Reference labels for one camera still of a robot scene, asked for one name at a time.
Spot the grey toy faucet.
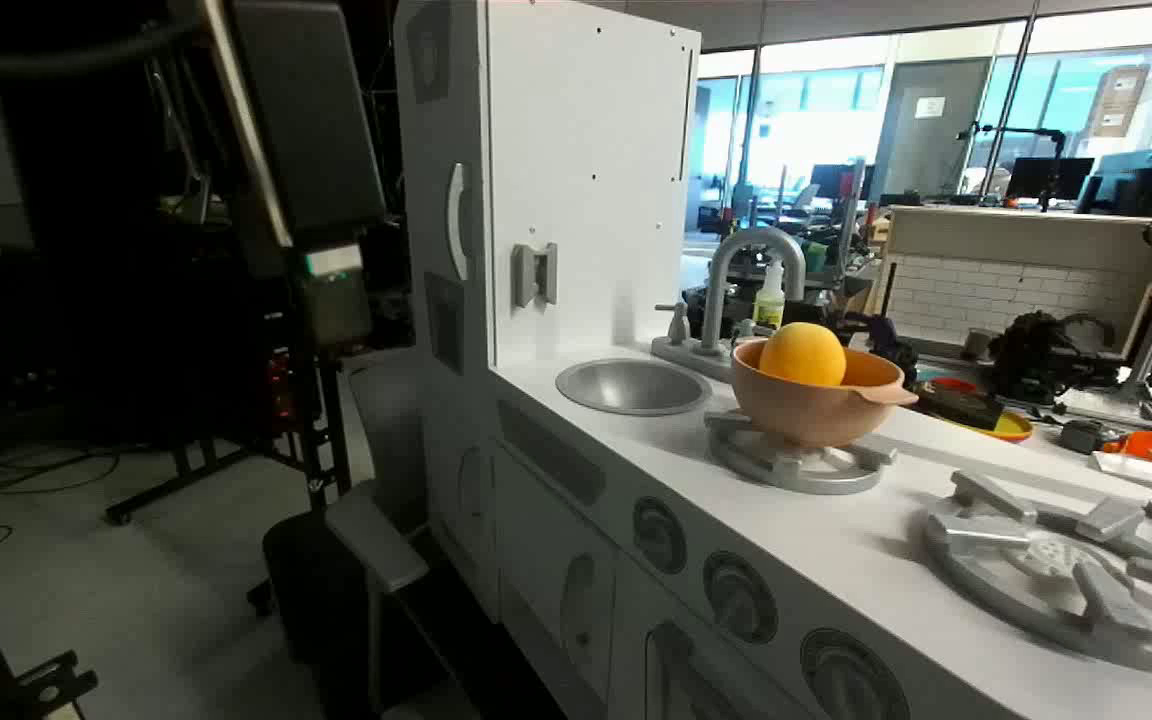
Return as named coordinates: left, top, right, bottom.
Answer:
left=649, top=225, right=808, bottom=381

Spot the black panel on stand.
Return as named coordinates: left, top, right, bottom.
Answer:
left=218, top=0, right=393, bottom=251

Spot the grey wall holder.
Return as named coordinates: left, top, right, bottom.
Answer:
left=506, top=240, right=562, bottom=311

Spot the black bag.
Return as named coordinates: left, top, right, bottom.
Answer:
left=985, top=307, right=1120, bottom=399

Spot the grey toy stove burner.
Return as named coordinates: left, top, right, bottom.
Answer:
left=914, top=470, right=1152, bottom=680
left=703, top=404, right=901, bottom=501

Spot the white office counter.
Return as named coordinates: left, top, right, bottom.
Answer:
left=885, top=200, right=1152, bottom=362

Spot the clear soap bottle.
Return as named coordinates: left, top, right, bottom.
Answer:
left=750, top=257, right=787, bottom=337

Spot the orange flat object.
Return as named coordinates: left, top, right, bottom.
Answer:
left=1090, top=427, right=1152, bottom=491

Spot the orange round plushie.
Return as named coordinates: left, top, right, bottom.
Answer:
left=757, top=319, right=851, bottom=393

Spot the peach plastic toy pot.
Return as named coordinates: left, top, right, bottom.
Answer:
left=726, top=337, right=922, bottom=451

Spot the grey round stove knob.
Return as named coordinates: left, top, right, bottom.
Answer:
left=626, top=496, right=690, bottom=579
left=700, top=547, right=783, bottom=647
left=797, top=625, right=911, bottom=720

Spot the white toy kitchen unit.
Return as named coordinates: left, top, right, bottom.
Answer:
left=393, top=0, right=1152, bottom=720

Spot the grey toy sink basin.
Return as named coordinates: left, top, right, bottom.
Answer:
left=551, top=357, right=715, bottom=422

